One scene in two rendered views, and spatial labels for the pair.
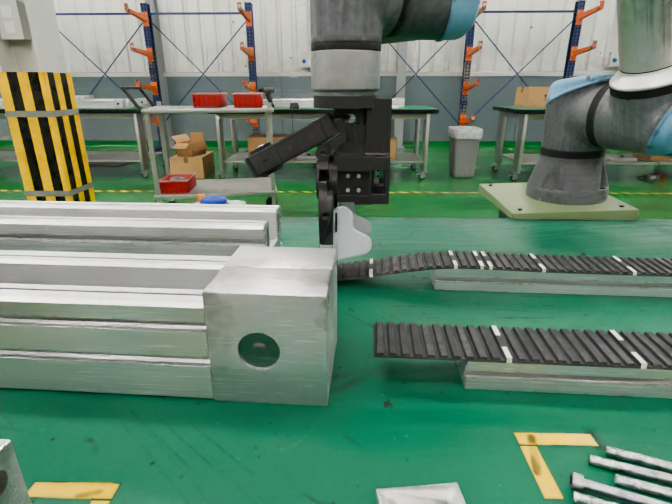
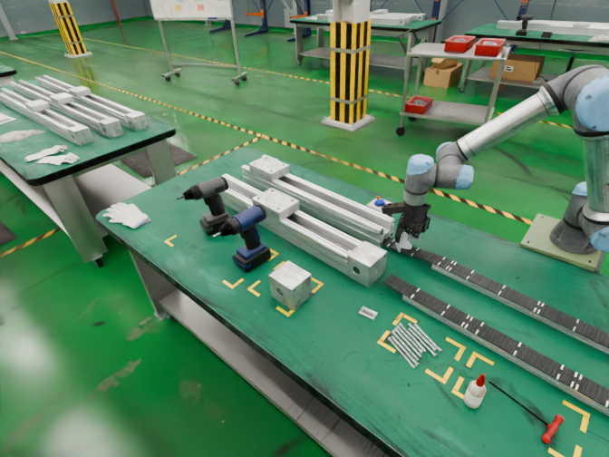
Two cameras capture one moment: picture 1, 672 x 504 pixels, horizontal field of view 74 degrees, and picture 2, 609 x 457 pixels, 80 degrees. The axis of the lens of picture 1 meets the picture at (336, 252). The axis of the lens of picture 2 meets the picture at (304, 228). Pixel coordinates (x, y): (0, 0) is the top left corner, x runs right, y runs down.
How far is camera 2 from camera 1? 0.90 m
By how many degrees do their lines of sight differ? 39
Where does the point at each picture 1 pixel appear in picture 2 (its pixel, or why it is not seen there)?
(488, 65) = not seen: outside the picture
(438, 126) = not seen: outside the picture
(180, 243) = (357, 225)
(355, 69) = (412, 199)
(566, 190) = (562, 241)
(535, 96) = not seen: outside the picture
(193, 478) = (335, 288)
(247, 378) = (353, 274)
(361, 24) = (416, 189)
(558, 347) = (428, 301)
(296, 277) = (368, 258)
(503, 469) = (390, 316)
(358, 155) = (412, 220)
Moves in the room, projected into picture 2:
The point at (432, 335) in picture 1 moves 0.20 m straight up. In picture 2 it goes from (401, 284) to (409, 234)
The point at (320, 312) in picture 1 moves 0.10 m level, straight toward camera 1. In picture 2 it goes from (368, 269) to (352, 287)
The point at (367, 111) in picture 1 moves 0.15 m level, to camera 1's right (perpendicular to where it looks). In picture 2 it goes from (417, 209) to (463, 225)
